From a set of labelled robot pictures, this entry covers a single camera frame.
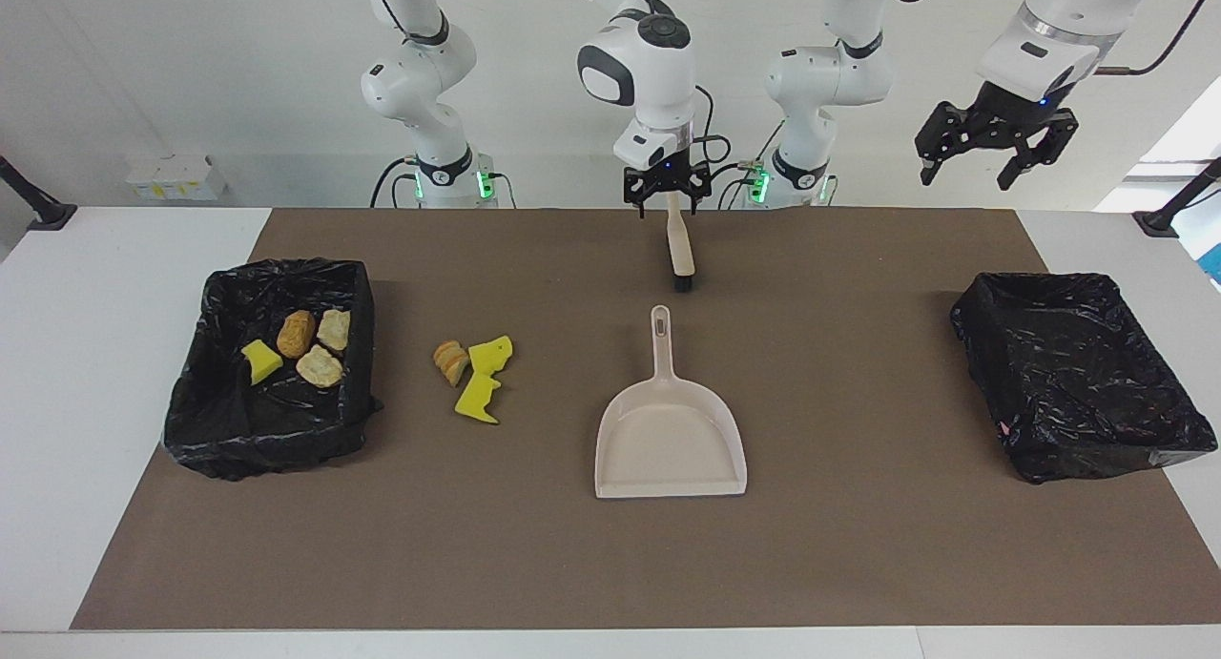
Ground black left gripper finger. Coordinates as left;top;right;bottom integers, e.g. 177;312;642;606
914;101;969;185
997;113;1080;192

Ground beige brush black bristles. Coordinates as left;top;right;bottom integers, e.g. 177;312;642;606
663;196;698;293

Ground yellow sponge chunk with dot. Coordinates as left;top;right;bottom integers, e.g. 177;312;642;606
467;335;514;383

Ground beige plastic dustpan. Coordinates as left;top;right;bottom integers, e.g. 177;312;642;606
594;304;748;500

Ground hook shaped yellow sponge piece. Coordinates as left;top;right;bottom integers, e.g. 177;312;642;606
454;373;503;425

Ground brown oval bread roll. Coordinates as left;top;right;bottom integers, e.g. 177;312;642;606
277;310;317;360

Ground small yellow sponge wedge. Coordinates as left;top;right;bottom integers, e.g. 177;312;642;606
240;340;284;386

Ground black bag bin pink tag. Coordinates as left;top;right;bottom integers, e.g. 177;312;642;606
950;272;1219;485

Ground black bag lined bin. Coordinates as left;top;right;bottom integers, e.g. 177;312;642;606
162;258;384;482

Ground brown table mat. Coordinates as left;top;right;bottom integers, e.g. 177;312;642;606
72;208;1221;631

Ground white small boxes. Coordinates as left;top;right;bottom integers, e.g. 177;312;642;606
126;154;228;202

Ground black left base cable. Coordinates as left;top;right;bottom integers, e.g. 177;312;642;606
692;115;764;210

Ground black base cable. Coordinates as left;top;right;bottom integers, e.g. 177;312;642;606
370;156;421;209
692;115;764;210

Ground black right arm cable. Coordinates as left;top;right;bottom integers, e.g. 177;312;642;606
689;85;734;178

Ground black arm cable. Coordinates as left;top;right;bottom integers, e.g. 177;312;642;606
689;85;734;178
882;0;1221;76

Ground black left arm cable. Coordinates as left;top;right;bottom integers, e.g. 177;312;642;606
882;0;1221;76

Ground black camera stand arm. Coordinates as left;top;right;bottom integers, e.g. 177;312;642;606
0;155;78;232
1132;156;1221;238

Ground black right base cable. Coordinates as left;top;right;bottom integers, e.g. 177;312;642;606
370;156;421;209

